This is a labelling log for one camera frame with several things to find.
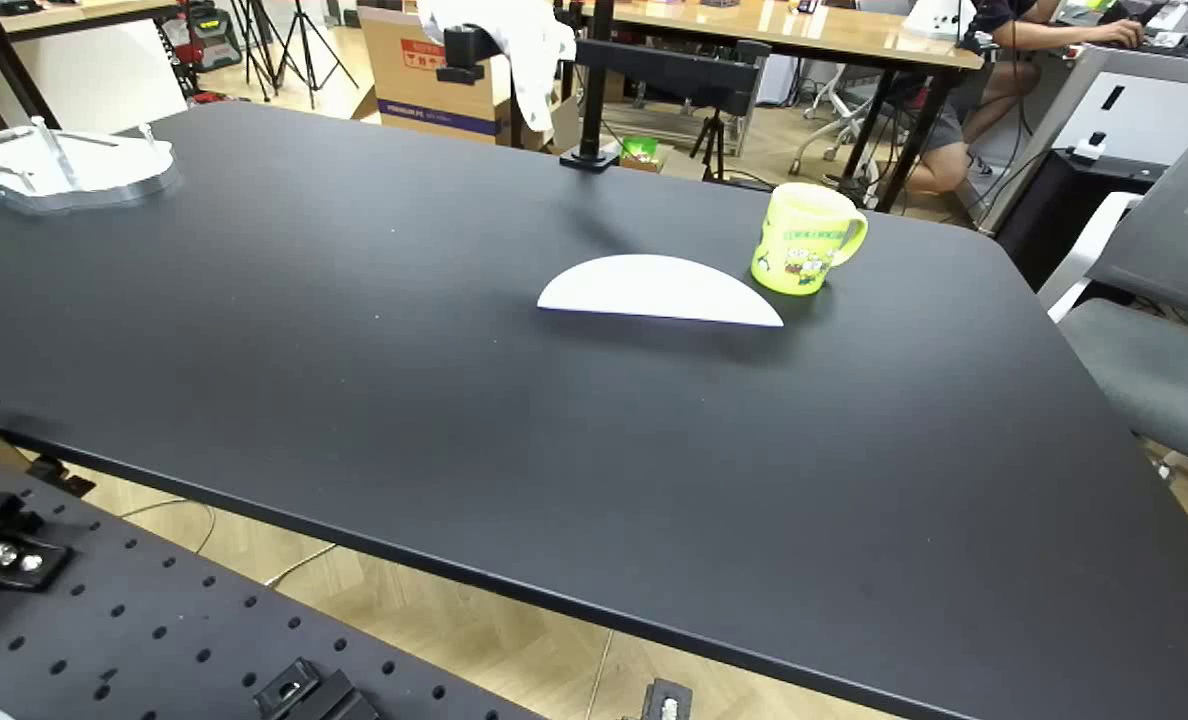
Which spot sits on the seated person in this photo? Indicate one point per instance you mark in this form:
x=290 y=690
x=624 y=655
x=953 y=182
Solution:
x=1020 y=30

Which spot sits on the black camera stand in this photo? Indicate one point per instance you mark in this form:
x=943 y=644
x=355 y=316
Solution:
x=717 y=83

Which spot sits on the grey office chair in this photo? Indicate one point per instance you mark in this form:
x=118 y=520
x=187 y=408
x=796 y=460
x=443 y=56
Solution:
x=1122 y=302

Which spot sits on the wooden work table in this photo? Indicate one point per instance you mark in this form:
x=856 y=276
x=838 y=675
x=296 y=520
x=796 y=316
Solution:
x=818 y=35

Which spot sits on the white half-round plate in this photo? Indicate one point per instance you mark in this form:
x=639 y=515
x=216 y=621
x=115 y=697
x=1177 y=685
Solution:
x=657 y=289

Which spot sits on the cardboard box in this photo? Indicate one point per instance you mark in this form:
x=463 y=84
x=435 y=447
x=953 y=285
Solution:
x=408 y=91

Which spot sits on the black perforated mounting board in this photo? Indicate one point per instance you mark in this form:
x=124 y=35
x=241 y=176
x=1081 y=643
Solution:
x=108 y=621

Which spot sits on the yellow green mug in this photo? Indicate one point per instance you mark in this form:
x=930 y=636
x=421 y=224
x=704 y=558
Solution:
x=806 y=233

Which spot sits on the white cloth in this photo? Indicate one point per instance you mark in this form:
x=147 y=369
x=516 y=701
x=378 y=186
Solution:
x=527 y=35

